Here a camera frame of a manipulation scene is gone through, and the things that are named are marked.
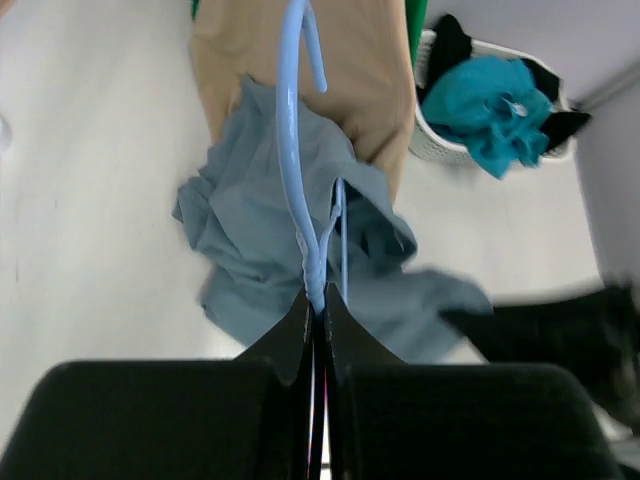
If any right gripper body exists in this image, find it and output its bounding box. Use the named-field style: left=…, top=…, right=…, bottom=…
left=440, top=284, right=639, bottom=430

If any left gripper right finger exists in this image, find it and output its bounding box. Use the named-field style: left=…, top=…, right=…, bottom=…
left=323, top=285, right=622, bottom=479

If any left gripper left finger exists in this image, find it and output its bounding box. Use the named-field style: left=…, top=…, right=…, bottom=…
left=1, top=295, right=315, bottom=479

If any grey blue t shirt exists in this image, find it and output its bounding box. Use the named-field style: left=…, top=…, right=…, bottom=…
left=172, top=74, right=494, bottom=364

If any light blue wire hanger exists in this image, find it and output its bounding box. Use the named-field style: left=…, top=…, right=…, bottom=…
left=276, top=0, right=348, bottom=316

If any teal t shirt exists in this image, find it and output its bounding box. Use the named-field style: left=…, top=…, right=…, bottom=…
left=421, top=56, right=553, bottom=179

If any beige t shirt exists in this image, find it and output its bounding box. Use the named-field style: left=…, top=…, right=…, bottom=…
left=190, top=0, right=416, bottom=197

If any green t shirt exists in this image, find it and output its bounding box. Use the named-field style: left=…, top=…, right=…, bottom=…
left=190, top=1, right=427, bottom=79

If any white plastic laundry basket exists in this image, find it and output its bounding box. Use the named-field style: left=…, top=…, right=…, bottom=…
left=409, top=29, right=577, bottom=167

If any black garment in basket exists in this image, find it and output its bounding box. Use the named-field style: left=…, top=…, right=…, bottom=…
left=416, top=14, right=592, bottom=156

